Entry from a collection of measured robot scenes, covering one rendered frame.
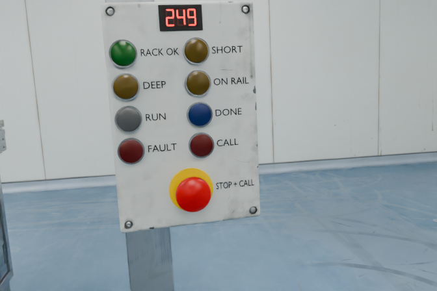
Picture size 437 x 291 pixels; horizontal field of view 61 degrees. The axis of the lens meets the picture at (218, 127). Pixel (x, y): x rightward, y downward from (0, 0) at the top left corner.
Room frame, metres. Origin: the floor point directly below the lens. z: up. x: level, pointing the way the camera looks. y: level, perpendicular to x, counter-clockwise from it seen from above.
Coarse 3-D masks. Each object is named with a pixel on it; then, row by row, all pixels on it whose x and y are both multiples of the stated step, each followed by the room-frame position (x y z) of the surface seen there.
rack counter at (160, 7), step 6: (162, 6) 0.42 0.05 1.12; (168, 6) 0.42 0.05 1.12; (174, 6) 0.42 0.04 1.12; (180, 6) 0.42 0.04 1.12; (186, 6) 0.42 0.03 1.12; (192, 6) 0.42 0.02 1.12; (198, 6) 0.42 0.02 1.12; (162, 12) 0.42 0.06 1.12; (198, 12) 0.42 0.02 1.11; (162, 18) 0.42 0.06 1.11; (198, 18) 0.42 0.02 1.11; (162, 24) 0.42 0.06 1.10; (198, 24) 0.42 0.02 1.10; (162, 30) 0.42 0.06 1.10; (168, 30) 0.42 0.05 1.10; (174, 30) 0.42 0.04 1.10; (180, 30) 0.42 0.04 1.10; (186, 30) 0.42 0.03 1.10; (192, 30) 0.42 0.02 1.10; (198, 30) 0.42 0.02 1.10
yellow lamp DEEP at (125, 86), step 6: (120, 78) 0.40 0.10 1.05; (126, 78) 0.40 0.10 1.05; (132, 78) 0.40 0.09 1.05; (114, 84) 0.40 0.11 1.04; (120, 84) 0.40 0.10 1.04; (126, 84) 0.40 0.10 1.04; (132, 84) 0.40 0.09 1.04; (114, 90) 0.40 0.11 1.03; (120, 90) 0.40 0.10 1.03; (126, 90) 0.40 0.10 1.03; (132, 90) 0.40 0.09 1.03; (120, 96) 0.40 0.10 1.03; (126, 96) 0.40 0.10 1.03; (132, 96) 0.40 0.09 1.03
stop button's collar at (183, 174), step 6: (186, 168) 0.42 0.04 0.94; (192, 168) 0.42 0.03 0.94; (180, 174) 0.42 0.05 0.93; (186, 174) 0.42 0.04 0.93; (192, 174) 0.42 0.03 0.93; (198, 174) 0.42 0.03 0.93; (204, 174) 0.42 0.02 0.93; (174, 180) 0.41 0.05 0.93; (180, 180) 0.42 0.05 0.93; (204, 180) 0.42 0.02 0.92; (210, 180) 0.42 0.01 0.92; (174, 186) 0.41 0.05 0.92; (210, 186) 0.42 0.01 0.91; (174, 192) 0.41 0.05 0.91; (174, 198) 0.41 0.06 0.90; (174, 204) 0.41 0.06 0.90
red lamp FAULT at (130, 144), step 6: (126, 144) 0.40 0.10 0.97; (132, 144) 0.40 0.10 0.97; (138, 144) 0.40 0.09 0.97; (120, 150) 0.40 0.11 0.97; (126, 150) 0.40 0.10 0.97; (132, 150) 0.40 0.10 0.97; (138, 150) 0.40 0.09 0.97; (120, 156) 0.40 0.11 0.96; (126, 156) 0.40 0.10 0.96; (132, 156) 0.40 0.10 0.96; (138, 156) 0.40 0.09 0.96; (132, 162) 0.40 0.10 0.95
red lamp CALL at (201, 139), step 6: (192, 138) 0.42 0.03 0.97; (198, 138) 0.42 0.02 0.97; (204, 138) 0.42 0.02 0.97; (210, 138) 0.42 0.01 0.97; (192, 144) 0.42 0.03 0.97; (198, 144) 0.42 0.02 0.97; (204, 144) 0.42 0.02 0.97; (210, 144) 0.42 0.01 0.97; (192, 150) 0.42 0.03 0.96; (198, 150) 0.42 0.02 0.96; (204, 150) 0.42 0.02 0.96; (210, 150) 0.42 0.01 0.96; (198, 156) 0.42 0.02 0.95; (204, 156) 0.42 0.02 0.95
